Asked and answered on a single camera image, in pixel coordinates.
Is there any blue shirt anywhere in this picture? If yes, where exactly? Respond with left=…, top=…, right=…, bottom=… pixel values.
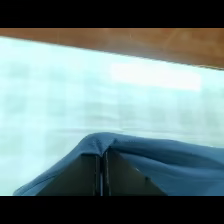
left=12, top=131, right=224, bottom=197

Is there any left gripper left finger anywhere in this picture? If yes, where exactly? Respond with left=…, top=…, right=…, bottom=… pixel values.
left=35, top=152, right=102, bottom=197

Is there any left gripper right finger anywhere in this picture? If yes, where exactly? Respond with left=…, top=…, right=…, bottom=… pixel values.
left=102, top=148, right=168, bottom=197

